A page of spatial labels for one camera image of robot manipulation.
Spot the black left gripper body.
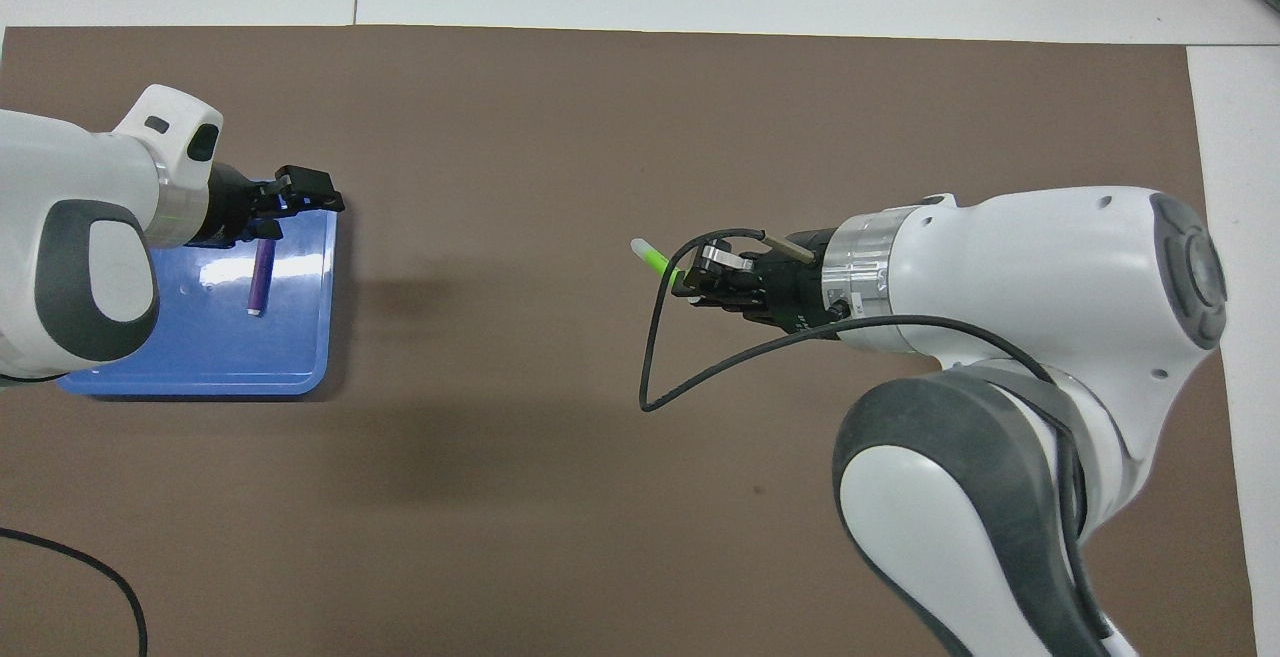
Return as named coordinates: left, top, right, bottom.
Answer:
left=195, top=165, right=281, bottom=248

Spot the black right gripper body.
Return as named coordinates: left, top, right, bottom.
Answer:
left=735, top=229, right=831, bottom=333

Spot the purple marker pen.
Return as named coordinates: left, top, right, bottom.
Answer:
left=246, top=237, right=277, bottom=317

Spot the green marker pen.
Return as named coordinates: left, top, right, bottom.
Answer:
left=630, top=237, right=691, bottom=288

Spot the blue plastic tray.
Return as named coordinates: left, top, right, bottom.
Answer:
left=55, top=207, right=341, bottom=398

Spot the brown table mat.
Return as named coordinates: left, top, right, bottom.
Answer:
left=0, top=25, right=1256, bottom=657

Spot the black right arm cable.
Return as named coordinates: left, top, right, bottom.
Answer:
left=638, top=227, right=1116, bottom=638

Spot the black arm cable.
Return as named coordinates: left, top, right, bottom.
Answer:
left=0, top=527, right=149, bottom=657
left=638, top=227, right=1116, bottom=638

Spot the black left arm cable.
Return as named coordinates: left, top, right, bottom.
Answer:
left=0, top=527, right=149, bottom=657

